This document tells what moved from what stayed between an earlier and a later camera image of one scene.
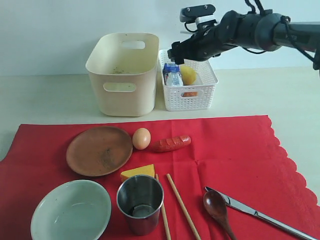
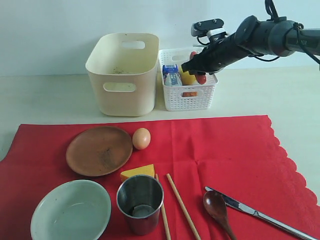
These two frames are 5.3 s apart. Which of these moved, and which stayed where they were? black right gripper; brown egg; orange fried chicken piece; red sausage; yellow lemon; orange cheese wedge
Moved: red sausage; black right gripper
Stayed: yellow lemon; brown egg; orange cheese wedge; orange fried chicken piece
